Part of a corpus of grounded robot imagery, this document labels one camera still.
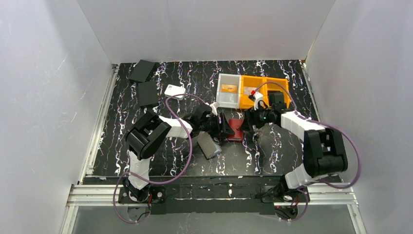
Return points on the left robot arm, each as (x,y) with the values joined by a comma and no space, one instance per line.
(148,134)

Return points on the yellow right plastic bin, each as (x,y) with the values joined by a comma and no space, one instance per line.
(277,84)

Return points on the white square device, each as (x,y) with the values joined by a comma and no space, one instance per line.
(176,92)

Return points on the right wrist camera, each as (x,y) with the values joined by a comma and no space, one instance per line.
(257,98)

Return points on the silver metal card case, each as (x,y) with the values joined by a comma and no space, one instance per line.
(208,145)

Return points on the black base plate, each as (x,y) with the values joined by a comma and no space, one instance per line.
(166,199)

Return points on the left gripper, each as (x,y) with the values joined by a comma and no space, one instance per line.
(224,128)

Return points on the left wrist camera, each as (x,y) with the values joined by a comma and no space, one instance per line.
(214,106)

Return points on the black box far corner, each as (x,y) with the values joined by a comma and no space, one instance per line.
(143,70)

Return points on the silver VIP credit card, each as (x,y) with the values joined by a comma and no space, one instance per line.
(247,90)

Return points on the yellow plastic bin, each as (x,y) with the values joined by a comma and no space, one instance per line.
(249,84)
(277,84)

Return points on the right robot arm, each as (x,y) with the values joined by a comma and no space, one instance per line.
(323,148)

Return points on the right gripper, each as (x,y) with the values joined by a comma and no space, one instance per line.
(248,121)

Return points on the yellow middle plastic bin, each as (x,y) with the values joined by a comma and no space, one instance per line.
(249,84)

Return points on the black box near device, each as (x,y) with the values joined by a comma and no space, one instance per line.
(147,94)

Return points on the orange credit card in bin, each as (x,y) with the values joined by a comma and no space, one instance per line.
(229,88)

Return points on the red leather card holder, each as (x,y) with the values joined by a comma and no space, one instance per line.
(235,125)

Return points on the white plastic bin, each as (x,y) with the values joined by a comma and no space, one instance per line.
(228,100)

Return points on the aluminium frame rail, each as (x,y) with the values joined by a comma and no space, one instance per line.
(102,195)

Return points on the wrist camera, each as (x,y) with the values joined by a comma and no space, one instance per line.
(257,98)
(214,106)

